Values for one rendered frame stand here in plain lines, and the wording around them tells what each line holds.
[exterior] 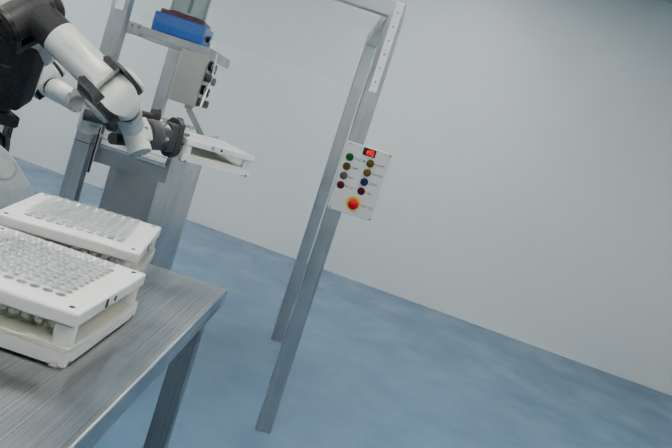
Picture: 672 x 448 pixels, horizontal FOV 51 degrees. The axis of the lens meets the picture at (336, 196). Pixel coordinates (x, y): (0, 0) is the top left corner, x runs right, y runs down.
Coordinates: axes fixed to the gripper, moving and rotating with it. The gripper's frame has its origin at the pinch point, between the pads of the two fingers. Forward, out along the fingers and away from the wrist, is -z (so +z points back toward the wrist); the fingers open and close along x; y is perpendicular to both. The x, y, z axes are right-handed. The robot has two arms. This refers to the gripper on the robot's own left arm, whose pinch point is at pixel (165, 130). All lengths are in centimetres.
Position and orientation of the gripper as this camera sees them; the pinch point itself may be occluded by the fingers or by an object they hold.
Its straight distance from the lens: 233.3
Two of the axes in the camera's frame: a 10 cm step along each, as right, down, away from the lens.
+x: -2.9, 9.5, 1.2
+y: 4.5, 2.4, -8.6
